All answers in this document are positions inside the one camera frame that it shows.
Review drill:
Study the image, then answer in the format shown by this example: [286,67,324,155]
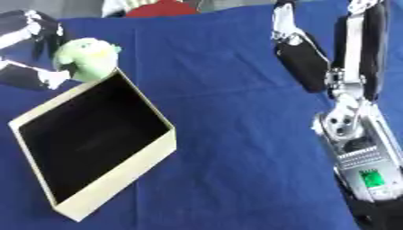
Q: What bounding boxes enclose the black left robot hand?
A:
[0,9,73,92]

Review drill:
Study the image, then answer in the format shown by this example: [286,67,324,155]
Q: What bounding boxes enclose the red round object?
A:
[124,0,201,18]

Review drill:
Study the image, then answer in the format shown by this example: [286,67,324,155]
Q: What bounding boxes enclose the tan cardboard box black inside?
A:
[6,66,180,224]

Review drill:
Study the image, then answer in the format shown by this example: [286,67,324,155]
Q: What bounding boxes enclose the white object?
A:
[101,0,161,18]

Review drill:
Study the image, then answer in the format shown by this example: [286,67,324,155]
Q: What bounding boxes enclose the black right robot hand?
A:
[269,0,394,102]

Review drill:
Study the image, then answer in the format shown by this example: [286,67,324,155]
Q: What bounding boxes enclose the green soft toy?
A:
[50,37,123,83]

